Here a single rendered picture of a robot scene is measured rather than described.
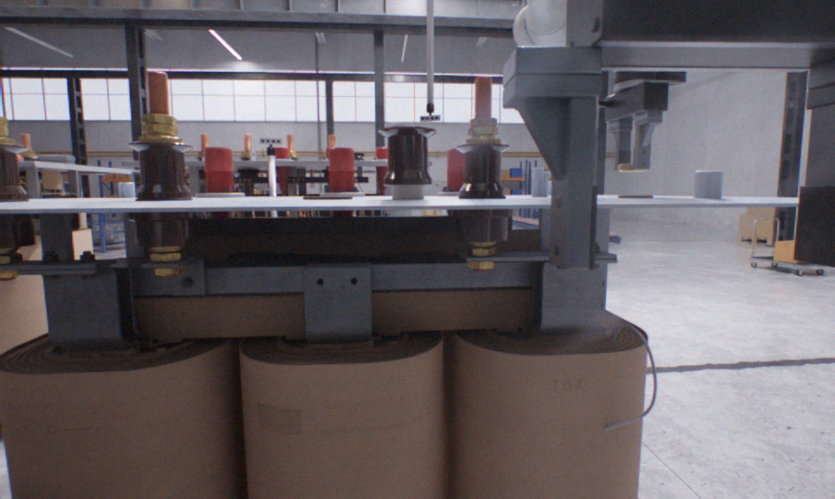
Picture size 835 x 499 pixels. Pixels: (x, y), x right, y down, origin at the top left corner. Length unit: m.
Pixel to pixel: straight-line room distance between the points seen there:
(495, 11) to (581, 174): 9.39
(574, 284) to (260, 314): 0.62
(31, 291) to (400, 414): 2.57
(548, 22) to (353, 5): 8.46
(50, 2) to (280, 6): 4.19
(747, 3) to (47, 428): 1.02
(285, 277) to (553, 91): 0.70
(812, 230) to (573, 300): 0.61
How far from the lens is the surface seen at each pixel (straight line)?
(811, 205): 0.30
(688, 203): 0.75
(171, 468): 0.97
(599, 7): 0.22
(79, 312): 0.94
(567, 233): 0.21
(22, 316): 3.14
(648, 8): 0.22
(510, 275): 0.86
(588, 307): 0.88
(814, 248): 0.29
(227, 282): 0.87
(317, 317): 0.79
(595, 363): 0.88
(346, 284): 0.77
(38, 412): 0.99
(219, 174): 1.23
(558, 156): 0.21
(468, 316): 0.90
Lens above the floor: 1.37
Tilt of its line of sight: 6 degrees down
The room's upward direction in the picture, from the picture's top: straight up
